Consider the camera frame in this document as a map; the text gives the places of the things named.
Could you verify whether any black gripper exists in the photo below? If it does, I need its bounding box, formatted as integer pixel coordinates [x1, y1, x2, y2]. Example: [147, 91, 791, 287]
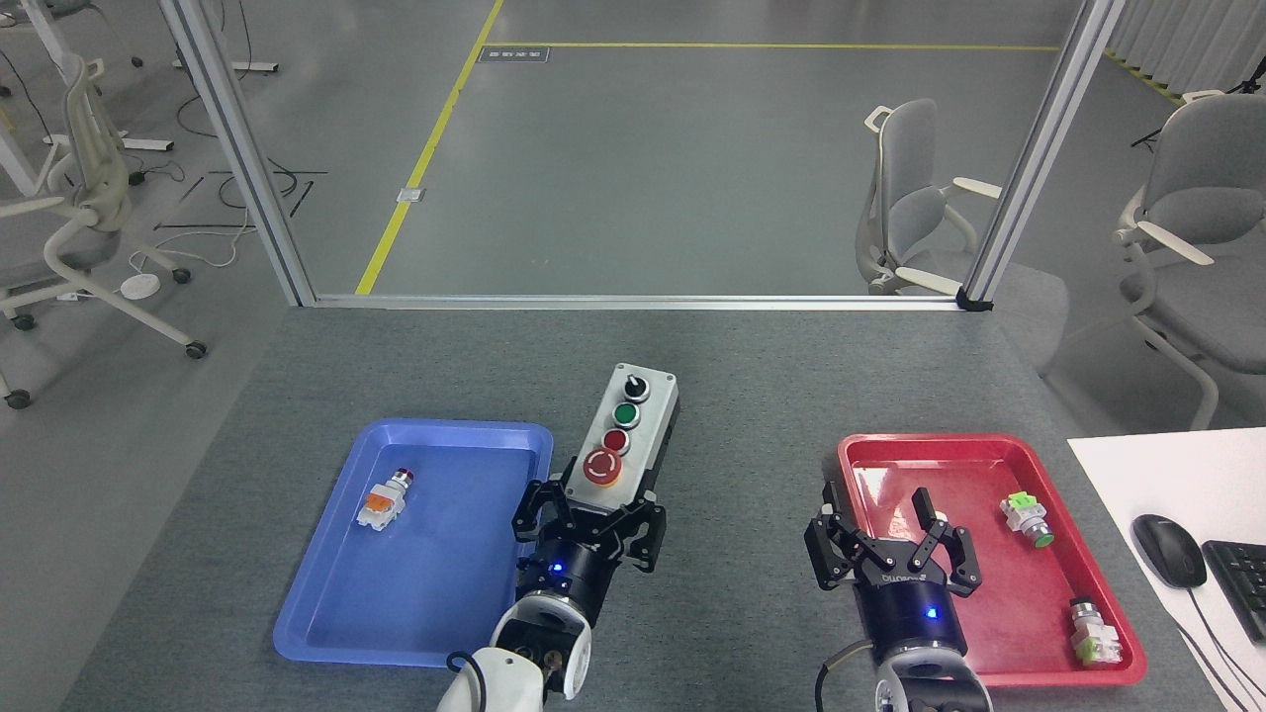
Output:
[511, 457, 667, 626]
[803, 480, 985, 664]

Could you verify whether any grey four-button control box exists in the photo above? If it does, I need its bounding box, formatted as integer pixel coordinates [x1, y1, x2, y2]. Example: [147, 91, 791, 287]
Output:
[562, 363, 681, 515]

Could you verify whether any red push button orange base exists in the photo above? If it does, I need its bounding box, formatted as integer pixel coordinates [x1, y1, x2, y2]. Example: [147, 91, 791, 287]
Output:
[357, 469, 414, 532]

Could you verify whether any silver push button green base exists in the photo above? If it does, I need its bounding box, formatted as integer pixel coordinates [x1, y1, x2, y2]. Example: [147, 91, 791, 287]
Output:
[1068, 596, 1124, 666]

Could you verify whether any red plastic tray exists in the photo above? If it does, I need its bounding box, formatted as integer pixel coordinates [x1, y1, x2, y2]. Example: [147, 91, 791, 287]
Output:
[837, 432, 1148, 688]

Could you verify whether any blue plastic tray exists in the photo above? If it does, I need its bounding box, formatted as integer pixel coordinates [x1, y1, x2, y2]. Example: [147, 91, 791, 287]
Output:
[274, 419, 555, 668]

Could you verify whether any black computer mouse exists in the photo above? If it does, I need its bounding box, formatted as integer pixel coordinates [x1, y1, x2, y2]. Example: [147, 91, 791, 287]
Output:
[1132, 514, 1209, 590]

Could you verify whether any white desk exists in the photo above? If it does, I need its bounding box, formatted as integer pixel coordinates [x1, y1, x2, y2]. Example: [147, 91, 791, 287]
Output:
[1066, 427, 1266, 712]

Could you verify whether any grey office chair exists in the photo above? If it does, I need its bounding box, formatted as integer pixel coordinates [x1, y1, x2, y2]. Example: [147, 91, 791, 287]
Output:
[1116, 91, 1266, 431]
[856, 99, 1005, 298]

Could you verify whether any black keyboard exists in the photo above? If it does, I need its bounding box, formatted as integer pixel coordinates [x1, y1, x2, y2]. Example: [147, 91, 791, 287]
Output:
[1202, 539, 1266, 644]

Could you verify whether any white pleated curtain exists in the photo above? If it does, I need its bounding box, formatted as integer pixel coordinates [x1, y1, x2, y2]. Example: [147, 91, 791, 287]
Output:
[1103, 0, 1266, 100]

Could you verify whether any white mesh office chair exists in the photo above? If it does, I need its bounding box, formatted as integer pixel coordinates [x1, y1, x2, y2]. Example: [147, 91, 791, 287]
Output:
[0, 54, 209, 411]

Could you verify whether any green push button switch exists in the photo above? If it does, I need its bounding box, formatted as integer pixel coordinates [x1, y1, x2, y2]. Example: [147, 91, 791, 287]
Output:
[999, 491, 1055, 550]

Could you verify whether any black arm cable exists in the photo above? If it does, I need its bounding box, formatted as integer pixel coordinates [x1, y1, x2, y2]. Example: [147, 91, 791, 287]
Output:
[815, 638, 876, 712]

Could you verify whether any silver aluminium rail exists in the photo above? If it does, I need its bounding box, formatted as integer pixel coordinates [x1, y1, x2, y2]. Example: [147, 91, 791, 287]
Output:
[302, 294, 975, 312]

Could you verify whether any black mouse cable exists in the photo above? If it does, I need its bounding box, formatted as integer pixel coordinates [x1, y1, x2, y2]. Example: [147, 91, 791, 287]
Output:
[1172, 586, 1255, 712]

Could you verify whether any silver aluminium post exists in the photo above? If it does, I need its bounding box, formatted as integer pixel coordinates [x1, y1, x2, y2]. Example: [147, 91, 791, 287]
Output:
[957, 0, 1129, 312]
[158, 0, 317, 308]

